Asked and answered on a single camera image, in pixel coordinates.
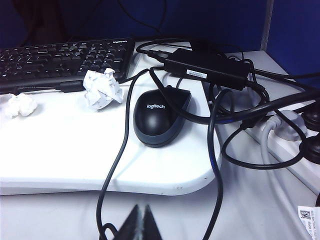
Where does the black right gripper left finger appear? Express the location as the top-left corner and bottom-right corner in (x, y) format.
(117, 203), (145, 240)

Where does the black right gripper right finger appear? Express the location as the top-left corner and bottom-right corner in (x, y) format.
(143, 204), (161, 240)

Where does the large printed white paper ball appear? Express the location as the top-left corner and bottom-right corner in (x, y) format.
(82, 67), (125, 112)

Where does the small white tissue ball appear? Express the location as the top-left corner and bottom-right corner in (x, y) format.
(4, 92), (38, 118)

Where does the black and grey Logitech mouse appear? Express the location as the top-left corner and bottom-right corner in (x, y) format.
(132, 85), (193, 148)

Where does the white barcode label tag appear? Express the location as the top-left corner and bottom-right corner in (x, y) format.
(297, 204), (320, 240)

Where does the white power strip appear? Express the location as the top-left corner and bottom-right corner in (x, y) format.
(239, 99), (320, 198)

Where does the black power adapter brick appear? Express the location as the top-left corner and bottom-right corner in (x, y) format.
(163, 48), (251, 91)

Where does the black power plug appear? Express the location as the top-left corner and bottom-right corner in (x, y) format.
(301, 111), (320, 131)
(305, 136), (320, 164)

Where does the black Logitech keyboard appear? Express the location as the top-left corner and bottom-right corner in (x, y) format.
(0, 37), (136, 95)

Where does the thin black cable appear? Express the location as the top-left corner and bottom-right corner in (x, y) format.
(96, 67), (152, 240)

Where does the thick black cable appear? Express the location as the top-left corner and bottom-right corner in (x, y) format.
(203, 88), (235, 240)
(149, 67), (320, 125)

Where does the black cable with ferrite core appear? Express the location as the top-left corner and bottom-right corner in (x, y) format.
(14, 74), (137, 94)

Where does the white power cable with plug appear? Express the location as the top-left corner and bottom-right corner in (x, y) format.
(259, 109), (312, 240)

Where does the black adapter input cable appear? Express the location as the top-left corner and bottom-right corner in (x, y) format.
(134, 39), (193, 61)

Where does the looped black monitor cable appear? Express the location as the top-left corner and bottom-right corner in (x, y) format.
(116, 0), (168, 35)

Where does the grey partition post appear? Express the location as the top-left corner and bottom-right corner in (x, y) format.
(260, 0), (276, 51)

